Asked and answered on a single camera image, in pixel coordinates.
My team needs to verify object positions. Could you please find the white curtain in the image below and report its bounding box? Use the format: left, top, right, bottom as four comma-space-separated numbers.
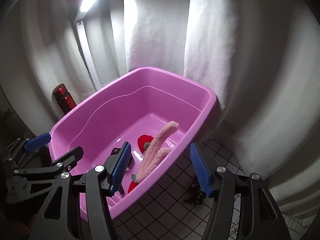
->
1, 0, 319, 216

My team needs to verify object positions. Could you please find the red metal bottle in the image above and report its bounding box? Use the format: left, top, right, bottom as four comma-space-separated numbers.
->
52, 83, 77, 114

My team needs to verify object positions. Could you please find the pearl ring hair clip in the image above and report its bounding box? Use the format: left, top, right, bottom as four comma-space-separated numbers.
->
229, 219, 239, 239

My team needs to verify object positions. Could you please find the pink plastic tub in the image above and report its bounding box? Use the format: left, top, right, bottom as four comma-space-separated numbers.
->
49, 67, 217, 219

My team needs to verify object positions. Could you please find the small red knitted strawberry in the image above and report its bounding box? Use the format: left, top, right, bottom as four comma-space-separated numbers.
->
127, 174, 139, 193

